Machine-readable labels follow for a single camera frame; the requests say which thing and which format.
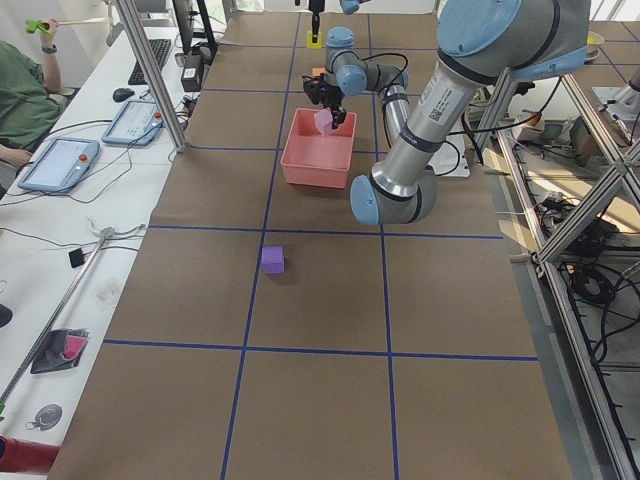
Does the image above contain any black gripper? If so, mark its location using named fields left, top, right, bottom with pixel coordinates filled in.
left=302, top=73, right=346, bottom=129
left=308, top=0, right=324, bottom=44

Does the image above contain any pink foam block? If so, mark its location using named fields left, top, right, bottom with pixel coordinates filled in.
left=313, top=108, right=334, bottom=137

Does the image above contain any yellow foam block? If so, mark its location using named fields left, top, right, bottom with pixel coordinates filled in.
left=306, top=30, right=323, bottom=50

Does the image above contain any purple foam block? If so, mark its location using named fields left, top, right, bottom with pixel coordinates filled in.
left=261, top=246, right=285, bottom=274

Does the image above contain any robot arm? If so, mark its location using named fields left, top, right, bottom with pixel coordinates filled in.
left=307, top=0, right=367, bottom=47
left=350, top=0, right=590, bottom=225

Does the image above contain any pink plastic bin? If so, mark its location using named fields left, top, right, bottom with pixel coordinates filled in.
left=280, top=108, right=357, bottom=189

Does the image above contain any black monitor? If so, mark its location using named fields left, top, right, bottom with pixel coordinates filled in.
left=172, top=0, right=218, bottom=54

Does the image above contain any black power brick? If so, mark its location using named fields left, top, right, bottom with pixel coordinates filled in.
left=181, top=53, right=204, bottom=92

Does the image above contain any black keyboard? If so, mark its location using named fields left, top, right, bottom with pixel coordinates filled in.
left=127, top=38, right=173, bottom=86

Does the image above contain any far teach pendant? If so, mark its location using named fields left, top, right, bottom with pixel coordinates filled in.
left=101, top=99, right=163, bottom=147

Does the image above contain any teach pendant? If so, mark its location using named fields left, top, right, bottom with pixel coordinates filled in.
left=18, top=137, right=100, bottom=193
left=101, top=99, right=163, bottom=147

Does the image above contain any black computer mouse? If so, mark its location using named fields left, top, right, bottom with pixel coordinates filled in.
left=112, top=88, right=135, bottom=103

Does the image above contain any near teach pendant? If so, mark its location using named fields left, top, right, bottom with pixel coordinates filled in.
left=18, top=137, right=100, bottom=193

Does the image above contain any person in green shirt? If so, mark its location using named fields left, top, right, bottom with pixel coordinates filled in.
left=1, top=19, right=63, bottom=168

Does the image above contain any grey pink pouch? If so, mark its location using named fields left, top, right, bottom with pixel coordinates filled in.
left=30, top=329, right=89, bottom=374

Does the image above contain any aluminium frame post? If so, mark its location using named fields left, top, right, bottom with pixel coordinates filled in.
left=112, top=0, right=186, bottom=153

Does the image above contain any aluminium frame rack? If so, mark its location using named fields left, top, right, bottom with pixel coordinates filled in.
left=489, top=65, right=639, bottom=479

